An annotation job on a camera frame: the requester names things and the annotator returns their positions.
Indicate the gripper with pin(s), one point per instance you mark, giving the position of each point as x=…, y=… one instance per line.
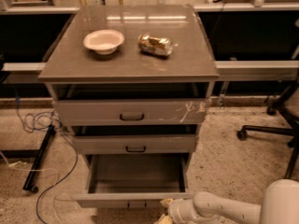
x=175, y=210

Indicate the grey bottom drawer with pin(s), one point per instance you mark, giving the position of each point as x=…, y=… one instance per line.
x=134, y=181

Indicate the grey drawer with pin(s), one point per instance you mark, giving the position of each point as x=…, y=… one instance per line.
x=135, y=144
x=134, y=181
x=129, y=112

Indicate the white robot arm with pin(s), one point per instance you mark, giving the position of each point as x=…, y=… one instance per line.
x=279, y=205

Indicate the grey middle drawer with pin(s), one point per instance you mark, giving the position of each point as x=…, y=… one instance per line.
x=135, y=144

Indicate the grey drawer cabinet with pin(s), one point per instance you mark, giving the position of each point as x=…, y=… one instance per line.
x=76, y=73

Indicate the grey top drawer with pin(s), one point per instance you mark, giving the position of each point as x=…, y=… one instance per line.
x=129, y=112

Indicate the black wheeled table leg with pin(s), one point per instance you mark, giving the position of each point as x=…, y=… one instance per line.
x=29, y=184

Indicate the black office chair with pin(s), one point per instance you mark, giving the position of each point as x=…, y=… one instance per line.
x=287, y=106

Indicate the white paper bowl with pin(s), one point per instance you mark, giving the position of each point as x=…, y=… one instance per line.
x=103, y=42

